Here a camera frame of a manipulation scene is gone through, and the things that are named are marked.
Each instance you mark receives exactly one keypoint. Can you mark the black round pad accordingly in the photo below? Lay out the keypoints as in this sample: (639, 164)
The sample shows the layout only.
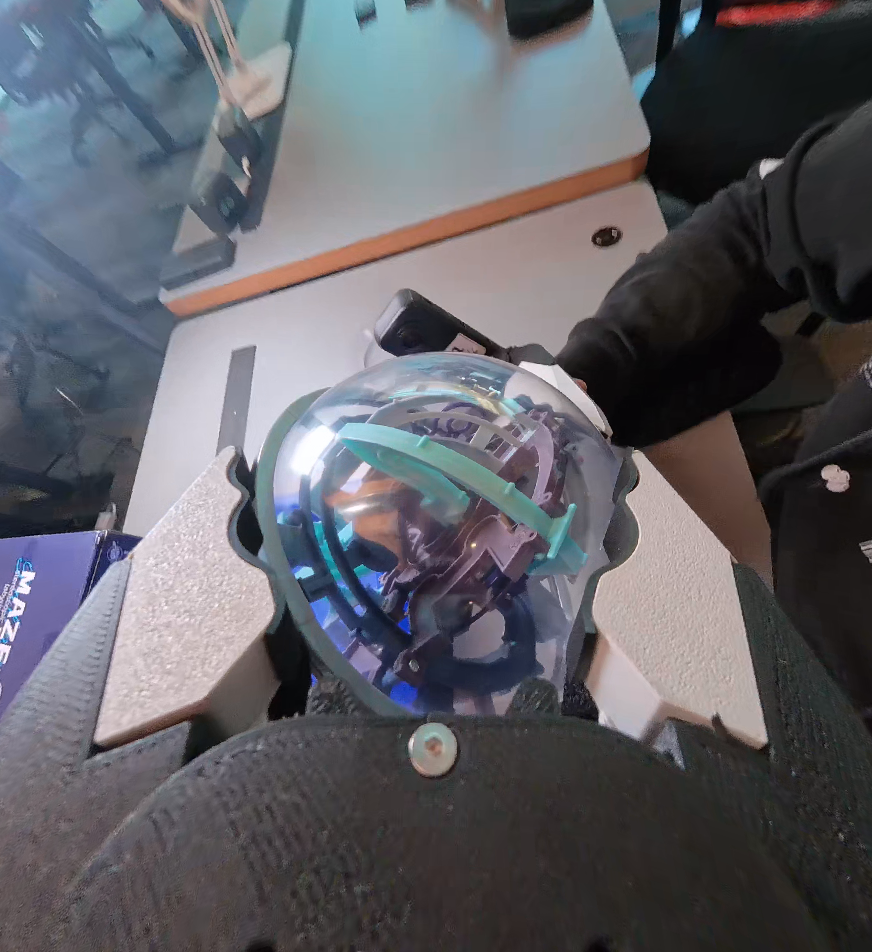
(548, 15)

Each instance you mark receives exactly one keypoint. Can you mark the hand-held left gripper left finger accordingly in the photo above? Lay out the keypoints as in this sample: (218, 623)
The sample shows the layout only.
(183, 625)

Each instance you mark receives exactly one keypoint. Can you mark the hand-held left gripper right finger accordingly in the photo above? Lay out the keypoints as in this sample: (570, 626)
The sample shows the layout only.
(682, 625)

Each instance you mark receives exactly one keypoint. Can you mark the grey desk with wooden edge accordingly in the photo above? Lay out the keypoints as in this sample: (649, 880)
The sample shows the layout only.
(421, 134)

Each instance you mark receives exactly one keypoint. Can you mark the person's right forearm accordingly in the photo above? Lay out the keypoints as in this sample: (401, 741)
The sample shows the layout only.
(704, 298)

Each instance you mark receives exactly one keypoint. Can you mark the black strip on table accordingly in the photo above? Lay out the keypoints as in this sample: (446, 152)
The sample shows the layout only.
(237, 399)

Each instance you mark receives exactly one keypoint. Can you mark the dark blue cardboard box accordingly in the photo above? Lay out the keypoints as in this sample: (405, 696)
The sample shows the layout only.
(20, 625)

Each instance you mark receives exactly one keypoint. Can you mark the flat black box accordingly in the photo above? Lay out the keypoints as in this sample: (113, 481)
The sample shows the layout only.
(198, 268)

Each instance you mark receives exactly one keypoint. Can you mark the black charger block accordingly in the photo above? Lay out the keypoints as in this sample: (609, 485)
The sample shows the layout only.
(228, 186)

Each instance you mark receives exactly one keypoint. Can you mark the white figure stand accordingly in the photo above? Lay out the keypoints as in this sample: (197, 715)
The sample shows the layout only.
(250, 67)

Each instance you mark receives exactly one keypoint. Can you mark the clear plastic maze ball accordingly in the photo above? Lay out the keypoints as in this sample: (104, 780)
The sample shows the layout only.
(436, 536)

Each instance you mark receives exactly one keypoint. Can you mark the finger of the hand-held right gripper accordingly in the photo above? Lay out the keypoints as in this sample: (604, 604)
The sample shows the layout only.
(555, 390)

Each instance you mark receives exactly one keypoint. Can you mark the person's black sweatshirt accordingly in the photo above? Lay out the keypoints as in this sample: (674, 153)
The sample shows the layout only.
(853, 551)

